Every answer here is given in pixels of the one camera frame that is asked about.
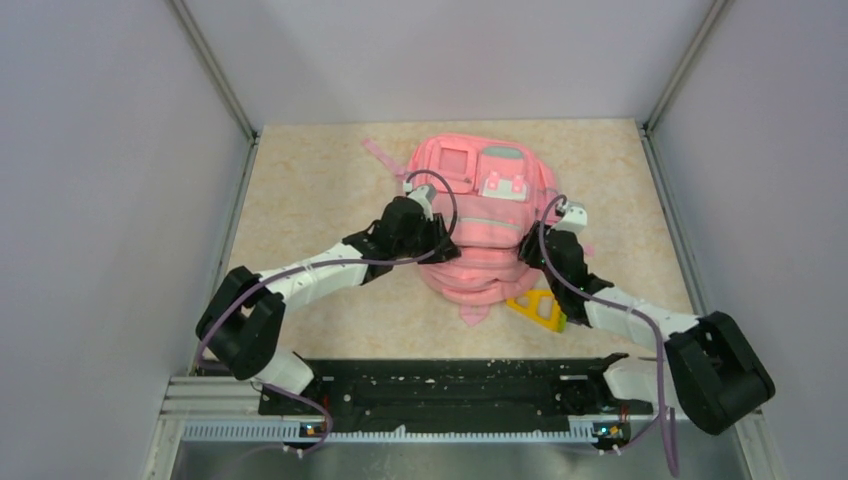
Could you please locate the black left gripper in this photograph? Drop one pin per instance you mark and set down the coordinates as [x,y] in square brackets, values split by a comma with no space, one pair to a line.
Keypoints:
[436,228]

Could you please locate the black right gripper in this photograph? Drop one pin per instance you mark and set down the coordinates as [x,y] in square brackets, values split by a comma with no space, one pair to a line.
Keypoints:
[529,247]

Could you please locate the pink student backpack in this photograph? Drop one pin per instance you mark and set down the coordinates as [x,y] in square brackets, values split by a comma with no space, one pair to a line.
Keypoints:
[495,190]

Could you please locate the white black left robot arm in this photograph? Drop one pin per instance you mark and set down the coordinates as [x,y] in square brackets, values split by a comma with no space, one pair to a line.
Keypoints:
[243,321]

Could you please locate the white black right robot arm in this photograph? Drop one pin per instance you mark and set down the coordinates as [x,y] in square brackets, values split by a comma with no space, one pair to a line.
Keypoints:
[717,377]

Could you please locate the yellow green block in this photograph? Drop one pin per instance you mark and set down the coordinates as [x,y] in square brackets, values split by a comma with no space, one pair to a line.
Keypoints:
[540,307]

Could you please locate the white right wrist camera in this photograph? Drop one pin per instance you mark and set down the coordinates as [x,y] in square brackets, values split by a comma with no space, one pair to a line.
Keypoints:
[572,217]

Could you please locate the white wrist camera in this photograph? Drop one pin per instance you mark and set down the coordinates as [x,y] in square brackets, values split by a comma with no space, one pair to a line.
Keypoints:
[423,195]
[572,217]

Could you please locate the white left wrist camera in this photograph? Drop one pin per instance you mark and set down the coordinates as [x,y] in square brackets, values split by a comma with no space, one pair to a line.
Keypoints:
[423,195]

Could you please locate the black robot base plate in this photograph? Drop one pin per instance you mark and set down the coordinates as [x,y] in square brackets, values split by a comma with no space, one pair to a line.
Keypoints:
[456,396]

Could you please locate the right aluminium corner post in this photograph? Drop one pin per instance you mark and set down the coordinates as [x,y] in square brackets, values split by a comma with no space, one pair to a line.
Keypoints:
[712,19]

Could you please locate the aluminium corner post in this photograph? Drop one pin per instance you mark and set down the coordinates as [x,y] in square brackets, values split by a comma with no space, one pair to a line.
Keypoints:
[211,67]
[712,19]

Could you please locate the left aluminium corner post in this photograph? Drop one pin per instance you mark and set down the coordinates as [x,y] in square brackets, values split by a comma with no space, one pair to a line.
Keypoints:
[211,67]

